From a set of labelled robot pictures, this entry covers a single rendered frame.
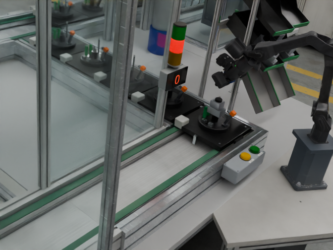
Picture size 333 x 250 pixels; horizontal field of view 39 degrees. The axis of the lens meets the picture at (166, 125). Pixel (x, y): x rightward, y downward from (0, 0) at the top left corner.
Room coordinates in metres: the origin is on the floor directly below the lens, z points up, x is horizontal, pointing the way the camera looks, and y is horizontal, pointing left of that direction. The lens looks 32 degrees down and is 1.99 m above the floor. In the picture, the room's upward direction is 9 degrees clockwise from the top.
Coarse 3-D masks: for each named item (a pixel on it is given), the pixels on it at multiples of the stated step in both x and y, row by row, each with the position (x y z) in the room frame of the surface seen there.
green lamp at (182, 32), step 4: (172, 28) 1.61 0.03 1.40; (176, 28) 1.60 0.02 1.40; (180, 28) 1.59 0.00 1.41; (184, 28) 1.60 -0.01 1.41; (172, 32) 1.61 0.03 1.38; (176, 32) 1.59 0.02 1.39; (180, 32) 1.59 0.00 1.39; (184, 32) 1.60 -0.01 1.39; (172, 36) 1.60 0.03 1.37; (176, 36) 1.59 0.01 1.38; (180, 36) 1.59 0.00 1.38; (184, 36) 1.61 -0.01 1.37; (180, 40) 1.60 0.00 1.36
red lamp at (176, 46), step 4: (172, 40) 1.60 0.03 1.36; (176, 40) 1.60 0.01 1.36; (172, 44) 1.60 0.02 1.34; (176, 44) 1.59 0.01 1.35; (180, 44) 1.60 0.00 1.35; (172, 48) 1.60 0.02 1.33; (176, 48) 1.59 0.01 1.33; (180, 48) 1.60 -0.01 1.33; (172, 52) 1.60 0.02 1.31; (176, 52) 1.59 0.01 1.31; (180, 52) 1.60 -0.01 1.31
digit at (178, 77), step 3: (177, 72) 1.60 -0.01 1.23; (180, 72) 1.62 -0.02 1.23; (174, 75) 1.59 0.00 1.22; (177, 75) 1.60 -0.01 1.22; (180, 75) 1.62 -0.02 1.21; (174, 78) 1.59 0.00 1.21; (177, 78) 1.60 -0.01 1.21; (180, 78) 1.62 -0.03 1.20; (174, 81) 1.59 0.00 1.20; (177, 81) 1.61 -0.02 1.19; (174, 84) 1.59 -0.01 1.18; (177, 84) 1.61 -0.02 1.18
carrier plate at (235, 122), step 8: (192, 112) 1.78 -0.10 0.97; (200, 112) 1.79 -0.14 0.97; (192, 120) 1.71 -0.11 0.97; (232, 120) 1.77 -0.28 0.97; (184, 128) 1.64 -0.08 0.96; (192, 128) 1.65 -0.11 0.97; (200, 128) 1.66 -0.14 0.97; (232, 128) 1.70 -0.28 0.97; (240, 128) 1.71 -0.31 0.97; (248, 128) 1.72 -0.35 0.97; (200, 136) 1.60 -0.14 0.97; (208, 136) 1.60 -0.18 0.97; (216, 136) 1.61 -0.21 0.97; (224, 136) 1.62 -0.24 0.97; (232, 136) 1.63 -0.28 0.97; (208, 144) 1.57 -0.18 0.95; (216, 144) 1.56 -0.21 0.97; (224, 144) 1.57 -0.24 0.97
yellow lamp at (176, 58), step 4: (168, 56) 1.61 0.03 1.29; (172, 56) 1.59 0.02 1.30; (176, 56) 1.59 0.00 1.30; (180, 56) 1.60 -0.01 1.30; (168, 60) 1.60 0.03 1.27; (172, 60) 1.59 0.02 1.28; (176, 60) 1.59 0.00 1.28; (180, 60) 1.61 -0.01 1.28; (172, 64) 1.59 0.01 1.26; (176, 64) 1.60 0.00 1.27
